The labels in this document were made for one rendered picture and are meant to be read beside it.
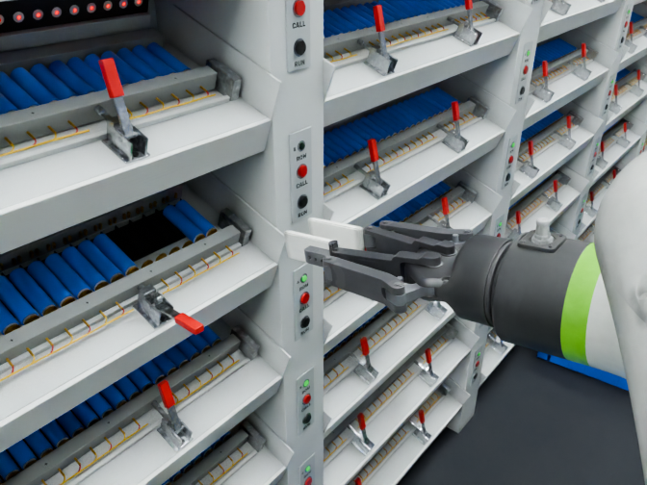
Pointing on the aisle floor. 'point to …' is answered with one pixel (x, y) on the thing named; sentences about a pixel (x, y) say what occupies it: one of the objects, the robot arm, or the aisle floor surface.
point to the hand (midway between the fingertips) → (323, 242)
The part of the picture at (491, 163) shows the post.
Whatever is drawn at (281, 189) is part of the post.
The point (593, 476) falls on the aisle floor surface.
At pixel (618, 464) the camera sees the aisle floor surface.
